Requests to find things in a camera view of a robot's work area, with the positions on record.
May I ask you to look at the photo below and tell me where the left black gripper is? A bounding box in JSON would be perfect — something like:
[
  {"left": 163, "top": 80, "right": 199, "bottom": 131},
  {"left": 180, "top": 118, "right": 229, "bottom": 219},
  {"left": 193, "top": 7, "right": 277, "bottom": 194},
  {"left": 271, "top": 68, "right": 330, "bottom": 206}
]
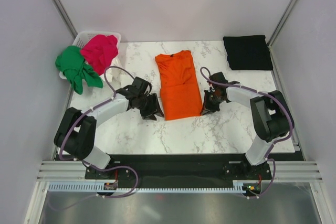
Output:
[{"left": 137, "top": 93, "right": 164, "bottom": 121}]

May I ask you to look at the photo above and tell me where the orange t shirt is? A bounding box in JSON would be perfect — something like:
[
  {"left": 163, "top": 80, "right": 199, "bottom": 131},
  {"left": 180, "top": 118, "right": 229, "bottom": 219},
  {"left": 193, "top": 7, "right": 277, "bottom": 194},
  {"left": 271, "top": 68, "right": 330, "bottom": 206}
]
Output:
[{"left": 155, "top": 50, "right": 202, "bottom": 121}]

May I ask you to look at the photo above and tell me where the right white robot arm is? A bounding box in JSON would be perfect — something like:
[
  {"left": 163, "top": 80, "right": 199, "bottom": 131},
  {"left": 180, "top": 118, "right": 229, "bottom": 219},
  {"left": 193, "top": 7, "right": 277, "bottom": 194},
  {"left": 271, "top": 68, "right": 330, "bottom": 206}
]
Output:
[{"left": 201, "top": 72, "right": 295, "bottom": 179}]

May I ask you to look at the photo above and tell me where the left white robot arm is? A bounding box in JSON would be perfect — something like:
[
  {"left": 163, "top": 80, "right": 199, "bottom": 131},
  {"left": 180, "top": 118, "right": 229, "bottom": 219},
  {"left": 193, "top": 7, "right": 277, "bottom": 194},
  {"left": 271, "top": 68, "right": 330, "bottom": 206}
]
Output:
[{"left": 54, "top": 77, "right": 164, "bottom": 178}]

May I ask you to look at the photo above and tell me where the white t shirt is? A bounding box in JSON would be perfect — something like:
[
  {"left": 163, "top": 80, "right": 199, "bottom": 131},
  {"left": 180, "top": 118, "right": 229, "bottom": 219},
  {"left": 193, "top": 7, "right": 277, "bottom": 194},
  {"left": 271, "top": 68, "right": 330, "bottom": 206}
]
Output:
[{"left": 106, "top": 55, "right": 124, "bottom": 82}]

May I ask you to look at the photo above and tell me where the folded black t shirt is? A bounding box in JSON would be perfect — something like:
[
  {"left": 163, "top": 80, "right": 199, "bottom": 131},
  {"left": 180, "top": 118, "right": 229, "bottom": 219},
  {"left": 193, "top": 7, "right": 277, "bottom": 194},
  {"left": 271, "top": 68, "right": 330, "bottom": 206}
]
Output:
[{"left": 223, "top": 35, "right": 273, "bottom": 71}]

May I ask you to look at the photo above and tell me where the red t shirt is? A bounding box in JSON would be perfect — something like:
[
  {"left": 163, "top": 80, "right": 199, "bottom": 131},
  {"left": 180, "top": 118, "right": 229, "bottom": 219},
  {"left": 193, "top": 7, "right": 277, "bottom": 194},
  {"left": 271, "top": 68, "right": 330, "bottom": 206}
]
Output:
[{"left": 80, "top": 35, "right": 118, "bottom": 76}]

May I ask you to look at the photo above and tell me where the green t shirt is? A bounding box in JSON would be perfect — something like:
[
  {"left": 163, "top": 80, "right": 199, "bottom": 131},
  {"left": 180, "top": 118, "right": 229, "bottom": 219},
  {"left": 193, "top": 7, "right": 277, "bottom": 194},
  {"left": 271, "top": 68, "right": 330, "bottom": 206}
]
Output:
[{"left": 55, "top": 46, "right": 103, "bottom": 95}]

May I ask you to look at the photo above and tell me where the white laundry basket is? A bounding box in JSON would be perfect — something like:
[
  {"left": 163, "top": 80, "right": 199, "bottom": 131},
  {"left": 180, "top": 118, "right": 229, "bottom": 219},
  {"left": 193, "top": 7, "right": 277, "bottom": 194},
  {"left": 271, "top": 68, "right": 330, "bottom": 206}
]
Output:
[{"left": 59, "top": 31, "right": 122, "bottom": 80}]

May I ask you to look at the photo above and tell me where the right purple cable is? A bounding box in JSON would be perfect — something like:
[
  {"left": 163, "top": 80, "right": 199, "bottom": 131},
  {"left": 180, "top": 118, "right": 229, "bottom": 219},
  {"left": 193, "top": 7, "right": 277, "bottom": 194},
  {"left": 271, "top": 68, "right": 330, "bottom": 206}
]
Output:
[{"left": 199, "top": 67, "right": 295, "bottom": 200}]

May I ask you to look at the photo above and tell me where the white slotted cable duct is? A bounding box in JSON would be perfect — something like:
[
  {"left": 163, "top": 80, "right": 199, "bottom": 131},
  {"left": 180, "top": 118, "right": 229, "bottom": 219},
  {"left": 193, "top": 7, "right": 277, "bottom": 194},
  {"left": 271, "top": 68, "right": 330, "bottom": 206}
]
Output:
[{"left": 48, "top": 182, "right": 246, "bottom": 193}]

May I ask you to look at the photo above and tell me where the aluminium frame rail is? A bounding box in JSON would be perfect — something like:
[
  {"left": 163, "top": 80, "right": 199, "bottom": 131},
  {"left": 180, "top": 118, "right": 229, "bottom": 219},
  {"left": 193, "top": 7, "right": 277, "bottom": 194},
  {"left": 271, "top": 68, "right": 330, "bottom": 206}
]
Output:
[{"left": 37, "top": 161, "right": 322, "bottom": 183}]

